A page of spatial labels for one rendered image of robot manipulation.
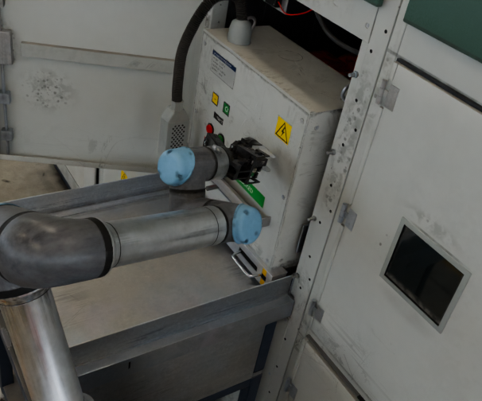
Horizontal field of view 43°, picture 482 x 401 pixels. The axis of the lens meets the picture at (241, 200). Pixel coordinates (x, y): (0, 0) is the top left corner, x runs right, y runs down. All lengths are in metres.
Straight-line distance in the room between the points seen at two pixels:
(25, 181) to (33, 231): 2.56
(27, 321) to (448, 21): 0.86
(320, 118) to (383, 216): 0.27
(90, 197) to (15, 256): 0.96
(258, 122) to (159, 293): 0.51
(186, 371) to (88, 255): 0.79
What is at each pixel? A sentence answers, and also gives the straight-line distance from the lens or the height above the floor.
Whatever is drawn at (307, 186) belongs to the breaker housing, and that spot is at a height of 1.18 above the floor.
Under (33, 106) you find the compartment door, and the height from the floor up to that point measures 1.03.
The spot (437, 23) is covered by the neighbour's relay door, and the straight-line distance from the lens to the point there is 1.14.
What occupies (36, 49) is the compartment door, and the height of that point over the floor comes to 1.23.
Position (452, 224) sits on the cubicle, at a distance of 1.17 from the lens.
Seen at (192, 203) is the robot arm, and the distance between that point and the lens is 1.22.
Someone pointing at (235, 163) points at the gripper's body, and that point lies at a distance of 1.31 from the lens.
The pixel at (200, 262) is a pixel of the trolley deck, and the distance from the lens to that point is 1.71.
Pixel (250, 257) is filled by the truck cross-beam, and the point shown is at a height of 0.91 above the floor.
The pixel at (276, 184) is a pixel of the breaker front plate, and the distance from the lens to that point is 1.50.
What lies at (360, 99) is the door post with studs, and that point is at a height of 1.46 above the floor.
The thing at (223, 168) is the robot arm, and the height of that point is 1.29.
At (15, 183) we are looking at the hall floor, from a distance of 3.46.
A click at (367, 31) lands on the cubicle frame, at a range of 1.29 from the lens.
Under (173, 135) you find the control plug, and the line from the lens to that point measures 1.75.
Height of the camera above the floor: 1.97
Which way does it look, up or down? 35 degrees down
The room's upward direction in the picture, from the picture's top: 11 degrees clockwise
